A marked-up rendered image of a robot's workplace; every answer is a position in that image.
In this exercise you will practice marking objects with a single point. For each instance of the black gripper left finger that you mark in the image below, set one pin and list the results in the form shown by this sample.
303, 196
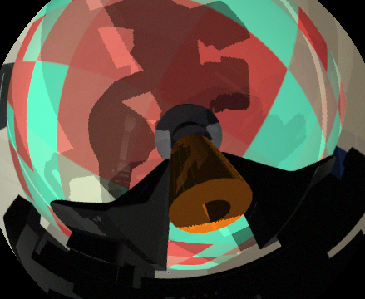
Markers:
138, 219

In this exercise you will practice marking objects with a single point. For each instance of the orange knob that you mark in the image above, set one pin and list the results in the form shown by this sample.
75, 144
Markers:
206, 192

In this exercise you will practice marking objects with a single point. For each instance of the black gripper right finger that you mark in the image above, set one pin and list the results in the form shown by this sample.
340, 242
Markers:
277, 193

